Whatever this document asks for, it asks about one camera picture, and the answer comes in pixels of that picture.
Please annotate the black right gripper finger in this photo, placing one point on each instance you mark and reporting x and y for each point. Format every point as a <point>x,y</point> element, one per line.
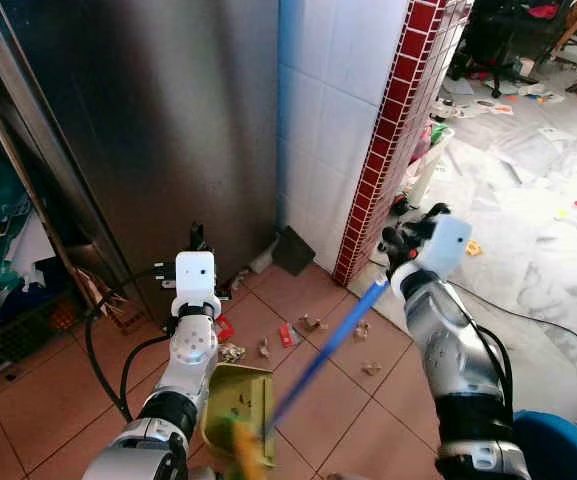
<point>394,248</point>

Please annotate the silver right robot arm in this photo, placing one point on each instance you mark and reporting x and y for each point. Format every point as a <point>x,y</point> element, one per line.
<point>448,340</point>

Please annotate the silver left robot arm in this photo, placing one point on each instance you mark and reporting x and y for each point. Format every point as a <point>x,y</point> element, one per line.
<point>190,345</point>

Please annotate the small yellow toy piece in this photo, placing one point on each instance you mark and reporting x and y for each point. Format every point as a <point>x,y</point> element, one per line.
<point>473,247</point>

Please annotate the white plastic bin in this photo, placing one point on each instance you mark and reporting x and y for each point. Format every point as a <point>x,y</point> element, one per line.
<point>428,160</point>

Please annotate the brown paper scrap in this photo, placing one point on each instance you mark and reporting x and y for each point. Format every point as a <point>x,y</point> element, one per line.
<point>311,323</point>
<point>265,348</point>
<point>371,368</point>
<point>361,330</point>

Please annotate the dark wedge-shaped object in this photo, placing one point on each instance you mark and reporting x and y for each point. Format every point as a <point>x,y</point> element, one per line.
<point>294,252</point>

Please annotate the crumpled shiny paper ball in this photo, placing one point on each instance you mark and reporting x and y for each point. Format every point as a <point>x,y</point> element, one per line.
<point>231,352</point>

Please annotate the stainless steel fridge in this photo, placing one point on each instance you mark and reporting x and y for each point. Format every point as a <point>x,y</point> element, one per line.
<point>158,130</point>

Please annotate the small red wrapper scrap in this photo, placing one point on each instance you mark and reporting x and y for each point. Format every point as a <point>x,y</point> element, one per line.
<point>286,335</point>

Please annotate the cluttered storage shelf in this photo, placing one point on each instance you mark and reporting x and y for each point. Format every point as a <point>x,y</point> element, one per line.
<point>8,230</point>

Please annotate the black office chair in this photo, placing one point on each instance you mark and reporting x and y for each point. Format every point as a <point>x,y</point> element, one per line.
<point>493,40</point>

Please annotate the blue plastic bucket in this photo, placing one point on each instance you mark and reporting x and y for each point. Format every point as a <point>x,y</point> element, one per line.
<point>558,450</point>

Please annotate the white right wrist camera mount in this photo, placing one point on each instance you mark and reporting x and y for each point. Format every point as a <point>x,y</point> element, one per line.
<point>446,245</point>

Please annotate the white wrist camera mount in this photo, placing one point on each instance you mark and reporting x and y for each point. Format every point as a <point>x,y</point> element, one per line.
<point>195,275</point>
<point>446,245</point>

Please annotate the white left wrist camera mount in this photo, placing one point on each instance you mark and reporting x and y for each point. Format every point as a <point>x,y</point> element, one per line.
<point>195,275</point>

